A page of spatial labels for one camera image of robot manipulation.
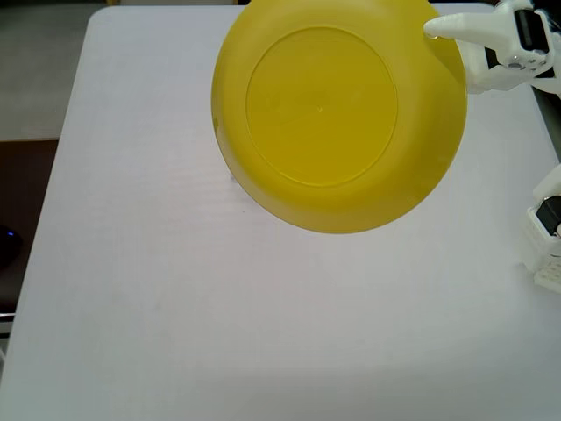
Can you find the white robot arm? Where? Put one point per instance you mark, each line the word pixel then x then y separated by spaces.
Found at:
pixel 537 245

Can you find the black computer mouse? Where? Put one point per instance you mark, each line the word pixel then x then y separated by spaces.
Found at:
pixel 9 245

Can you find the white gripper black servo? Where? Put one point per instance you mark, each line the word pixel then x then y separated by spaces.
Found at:
pixel 504 46

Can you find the yellow plastic plate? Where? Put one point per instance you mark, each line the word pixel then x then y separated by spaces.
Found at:
pixel 324 114

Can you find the brown wooden desk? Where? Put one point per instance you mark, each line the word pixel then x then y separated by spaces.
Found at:
pixel 26 184

